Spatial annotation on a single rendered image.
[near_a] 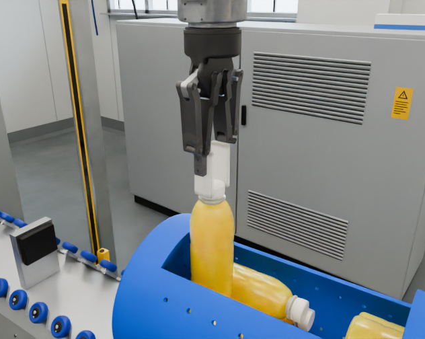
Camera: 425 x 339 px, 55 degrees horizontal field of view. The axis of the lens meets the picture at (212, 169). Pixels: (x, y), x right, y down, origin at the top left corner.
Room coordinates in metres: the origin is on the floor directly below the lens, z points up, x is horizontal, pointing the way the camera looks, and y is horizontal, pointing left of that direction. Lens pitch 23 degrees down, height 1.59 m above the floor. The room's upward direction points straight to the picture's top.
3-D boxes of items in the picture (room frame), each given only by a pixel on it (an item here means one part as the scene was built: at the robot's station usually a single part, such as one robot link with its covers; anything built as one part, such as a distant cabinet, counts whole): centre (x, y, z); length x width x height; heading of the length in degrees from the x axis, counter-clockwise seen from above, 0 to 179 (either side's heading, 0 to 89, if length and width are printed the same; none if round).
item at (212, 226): (0.56, 0.00, 1.23); 0.07 x 0.07 x 0.19
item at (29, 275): (0.86, 0.43, 1.00); 0.10 x 0.04 x 0.15; 146
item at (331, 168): (2.60, -0.31, 0.72); 2.15 x 0.54 x 1.45; 52
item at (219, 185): (0.56, 0.00, 1.33); 0.04 x 0.04 x 0.02
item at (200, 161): (0.53, 0.02, 1.39); 0.03 x 0.01 x 0.05; 147
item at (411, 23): (2.09, -0.92, 1.48); 0.24 x 0.12 x 0.08; 60
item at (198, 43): (0.56, 0.00, 1.52); 0.08 x 0.07 x 0.09; 147
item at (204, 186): (0.54, 0.01, 1.36); 0.03 x 0.01 x 0.07; 57
